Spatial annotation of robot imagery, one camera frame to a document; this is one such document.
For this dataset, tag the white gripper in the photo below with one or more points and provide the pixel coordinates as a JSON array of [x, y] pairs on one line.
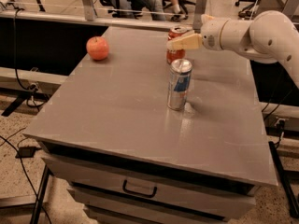
[[211, 34]]

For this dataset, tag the red coke can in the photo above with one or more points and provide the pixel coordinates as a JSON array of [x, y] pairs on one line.
[[174, 32]]

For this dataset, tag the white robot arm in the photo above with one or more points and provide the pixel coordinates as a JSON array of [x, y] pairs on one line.
[[269, 37]]

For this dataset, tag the silver blue energy drink can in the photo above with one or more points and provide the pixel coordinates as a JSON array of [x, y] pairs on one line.
[[179, 80]]

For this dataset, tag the standing person legs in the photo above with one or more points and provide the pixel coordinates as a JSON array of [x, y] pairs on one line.
[[178, 14]]

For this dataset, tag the seated person in jeans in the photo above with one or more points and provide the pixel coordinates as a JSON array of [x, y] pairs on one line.
[[128, 7]]

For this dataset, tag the red apple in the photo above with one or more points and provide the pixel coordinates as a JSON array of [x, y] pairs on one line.
[[97, 47]]

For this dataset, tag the grey drawer cabinet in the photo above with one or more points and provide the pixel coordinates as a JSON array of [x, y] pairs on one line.
[[110, 122]]

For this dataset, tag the black power adapter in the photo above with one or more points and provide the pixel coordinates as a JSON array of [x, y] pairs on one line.
[[26, 152]]

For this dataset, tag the black metal table leg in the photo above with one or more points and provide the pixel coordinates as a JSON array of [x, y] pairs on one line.
[[40, 196]]

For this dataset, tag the metal railing post right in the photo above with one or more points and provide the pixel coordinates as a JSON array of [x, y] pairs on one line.
[[200, 9]]

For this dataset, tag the metal railing post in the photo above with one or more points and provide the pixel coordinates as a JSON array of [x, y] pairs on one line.
[[89, 11], [200, 9]]

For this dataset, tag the metal railing post left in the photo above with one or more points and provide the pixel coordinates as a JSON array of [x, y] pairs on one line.
[[89, 11]]

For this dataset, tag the black drawer handle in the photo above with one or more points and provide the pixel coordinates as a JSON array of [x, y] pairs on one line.
[[137, 190]]

